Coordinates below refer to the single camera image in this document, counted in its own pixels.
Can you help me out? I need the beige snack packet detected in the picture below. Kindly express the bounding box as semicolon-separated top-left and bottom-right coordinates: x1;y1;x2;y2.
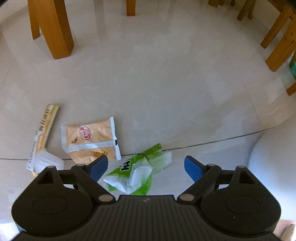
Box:
61;117;121;164

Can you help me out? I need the green white snack wrapper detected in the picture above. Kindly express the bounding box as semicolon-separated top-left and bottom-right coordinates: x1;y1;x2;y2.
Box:
103;143;172;195

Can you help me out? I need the small white plastic cup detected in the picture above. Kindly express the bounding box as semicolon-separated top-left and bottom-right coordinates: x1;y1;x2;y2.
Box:
33;149;64;174

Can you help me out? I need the long gold white wrapper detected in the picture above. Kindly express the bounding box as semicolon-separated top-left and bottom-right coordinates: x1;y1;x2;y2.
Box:
26;103;59;177

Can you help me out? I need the white plastic trash bin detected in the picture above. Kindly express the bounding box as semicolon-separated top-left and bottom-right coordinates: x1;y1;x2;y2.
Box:
248;115;295;221

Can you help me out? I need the green plastic case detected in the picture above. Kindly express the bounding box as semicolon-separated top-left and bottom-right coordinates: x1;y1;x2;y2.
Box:
290;62;296;79

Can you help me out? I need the wooden chair right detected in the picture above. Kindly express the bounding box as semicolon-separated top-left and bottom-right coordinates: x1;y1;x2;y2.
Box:
208;1;295;96

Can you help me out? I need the wooden dining table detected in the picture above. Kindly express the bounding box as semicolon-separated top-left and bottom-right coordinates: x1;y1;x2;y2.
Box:
27;1;137;59

